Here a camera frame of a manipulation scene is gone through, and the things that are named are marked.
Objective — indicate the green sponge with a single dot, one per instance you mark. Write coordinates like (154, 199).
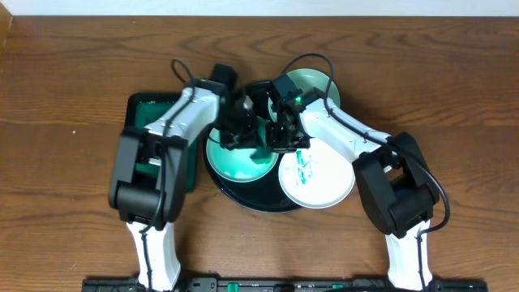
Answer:
(263, 156)

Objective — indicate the white plate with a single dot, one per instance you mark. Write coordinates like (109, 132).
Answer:
(316, 177)

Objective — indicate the round black tray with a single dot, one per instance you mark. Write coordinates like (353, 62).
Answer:
(265, 194)

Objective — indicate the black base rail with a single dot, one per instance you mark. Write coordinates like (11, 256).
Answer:
(211, 284)

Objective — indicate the green plate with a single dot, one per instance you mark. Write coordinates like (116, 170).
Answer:
(234, 165)
(307, 78)

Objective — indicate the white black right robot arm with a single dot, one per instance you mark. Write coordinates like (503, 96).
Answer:
(397, 190)

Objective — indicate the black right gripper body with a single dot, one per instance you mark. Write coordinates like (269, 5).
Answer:
(281, 139)

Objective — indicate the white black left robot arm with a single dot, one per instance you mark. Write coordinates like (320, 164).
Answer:
(149, 181)

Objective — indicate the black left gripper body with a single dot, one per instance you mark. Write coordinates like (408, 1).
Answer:
(240, 137)

